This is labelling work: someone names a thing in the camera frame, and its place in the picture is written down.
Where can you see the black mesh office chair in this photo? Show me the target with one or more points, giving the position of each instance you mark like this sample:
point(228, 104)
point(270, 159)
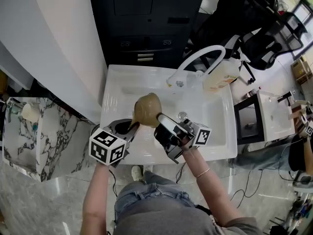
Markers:
point(264, 48)

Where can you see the black high-back office chair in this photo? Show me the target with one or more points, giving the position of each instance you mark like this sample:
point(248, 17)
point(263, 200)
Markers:
point(232, 13)

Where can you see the person's white shoe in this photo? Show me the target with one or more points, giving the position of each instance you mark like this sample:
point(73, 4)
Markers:
point(137, 173)
point(148, 168)

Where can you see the white gooseneck faucet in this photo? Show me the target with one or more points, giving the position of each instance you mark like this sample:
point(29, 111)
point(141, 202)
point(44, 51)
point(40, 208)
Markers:
point(215, 49)

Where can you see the beige cup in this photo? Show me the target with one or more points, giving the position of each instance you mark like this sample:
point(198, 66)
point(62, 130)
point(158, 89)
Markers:
point(30, 112)

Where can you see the large white ceramic sink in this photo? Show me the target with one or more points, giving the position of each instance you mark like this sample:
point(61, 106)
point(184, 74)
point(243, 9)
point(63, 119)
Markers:
point(210, 121)

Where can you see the person's grey shirt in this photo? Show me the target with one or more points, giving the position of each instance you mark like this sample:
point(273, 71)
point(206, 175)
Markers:
point(171, 221)

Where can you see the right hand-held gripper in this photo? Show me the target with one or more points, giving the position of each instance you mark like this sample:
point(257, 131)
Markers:
point(200, 136)

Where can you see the person's blue jeans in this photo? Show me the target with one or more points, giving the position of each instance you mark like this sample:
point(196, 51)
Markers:
point(151, 195)

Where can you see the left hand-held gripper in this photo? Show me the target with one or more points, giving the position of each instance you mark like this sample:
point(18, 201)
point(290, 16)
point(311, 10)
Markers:
point(105, 147)

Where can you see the person's left forearm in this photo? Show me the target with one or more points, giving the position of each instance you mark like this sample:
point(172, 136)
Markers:
point(95, 199)

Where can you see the brown bowl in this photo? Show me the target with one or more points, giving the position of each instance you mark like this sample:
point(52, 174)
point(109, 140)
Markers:
point(148, 109)

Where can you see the orange label soap pump bottle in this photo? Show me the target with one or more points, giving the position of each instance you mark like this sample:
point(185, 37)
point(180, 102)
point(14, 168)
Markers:
point(220, 78)

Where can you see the black waste bin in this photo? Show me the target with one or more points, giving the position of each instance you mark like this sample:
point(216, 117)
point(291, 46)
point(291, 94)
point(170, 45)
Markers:
point(96, 130)

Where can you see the person's right forearm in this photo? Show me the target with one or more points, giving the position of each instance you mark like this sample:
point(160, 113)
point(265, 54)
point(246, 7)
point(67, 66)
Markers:
point(215, 195)

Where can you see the small white sink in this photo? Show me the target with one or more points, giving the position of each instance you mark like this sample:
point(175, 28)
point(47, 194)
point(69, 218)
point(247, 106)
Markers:
point(276, 119)

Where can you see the marble pattern sink cabinet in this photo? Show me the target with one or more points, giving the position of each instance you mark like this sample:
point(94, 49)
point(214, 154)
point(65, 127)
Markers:
point(53, 136)

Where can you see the tall black machine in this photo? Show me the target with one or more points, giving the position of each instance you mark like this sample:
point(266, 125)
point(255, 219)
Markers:
point(146, 21)

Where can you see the metal sink drain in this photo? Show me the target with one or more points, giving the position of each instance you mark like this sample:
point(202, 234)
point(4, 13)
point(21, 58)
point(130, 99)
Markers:
point(182, 115)

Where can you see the person's right white shoe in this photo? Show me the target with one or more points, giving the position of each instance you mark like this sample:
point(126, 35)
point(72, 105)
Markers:
point(148, 168)

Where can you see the person's left white shoe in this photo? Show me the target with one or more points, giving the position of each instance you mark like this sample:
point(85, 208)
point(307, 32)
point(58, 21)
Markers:
point(137, 173)

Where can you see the black sink frame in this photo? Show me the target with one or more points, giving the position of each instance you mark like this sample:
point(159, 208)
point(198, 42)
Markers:
point(238, 121)

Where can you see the black faucet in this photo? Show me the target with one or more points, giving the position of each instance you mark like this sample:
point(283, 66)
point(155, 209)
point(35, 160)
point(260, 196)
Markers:
point(284, 98)

